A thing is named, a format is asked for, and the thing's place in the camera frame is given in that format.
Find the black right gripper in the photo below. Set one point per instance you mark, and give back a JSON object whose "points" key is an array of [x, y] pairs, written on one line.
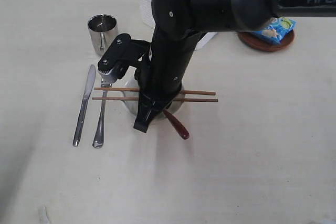
{"points": [[151, 105]]}

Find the speckled glass bowl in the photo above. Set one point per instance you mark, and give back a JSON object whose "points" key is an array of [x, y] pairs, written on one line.
{"points": [[132, 106]]}

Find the wooden chopstick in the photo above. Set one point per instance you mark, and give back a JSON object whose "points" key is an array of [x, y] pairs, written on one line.
{"points": [[176, 99], [209, 93]]}

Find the dark red wooden spoon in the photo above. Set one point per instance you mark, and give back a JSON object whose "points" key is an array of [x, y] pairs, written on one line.
{"points": [[178, 126]]}

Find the silver table knife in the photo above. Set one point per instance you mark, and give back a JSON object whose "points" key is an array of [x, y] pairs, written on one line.
{"points": [[86, 95]]}

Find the silver fork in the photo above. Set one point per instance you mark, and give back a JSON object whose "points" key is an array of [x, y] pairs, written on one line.
{"points": [[98, 140]]}

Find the steel cup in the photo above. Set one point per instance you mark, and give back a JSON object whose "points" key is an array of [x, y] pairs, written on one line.
{"points": [[103, 29]]}

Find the brown wooden plate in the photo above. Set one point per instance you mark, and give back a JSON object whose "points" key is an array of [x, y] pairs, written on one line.
{"points": [[256, 43]]}

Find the blue chips bag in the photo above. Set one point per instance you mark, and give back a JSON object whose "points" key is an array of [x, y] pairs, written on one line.
{"points": [[276, 30]]}

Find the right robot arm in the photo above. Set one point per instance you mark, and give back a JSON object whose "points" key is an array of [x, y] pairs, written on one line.
{"points": [[179, 25]]}

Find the white perforated plastic basket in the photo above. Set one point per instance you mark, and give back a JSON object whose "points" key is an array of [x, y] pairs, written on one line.
{"points": [[147, 18]]}

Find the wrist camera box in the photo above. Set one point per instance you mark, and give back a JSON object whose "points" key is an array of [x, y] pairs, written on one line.
{"points": [[124, 52]]}

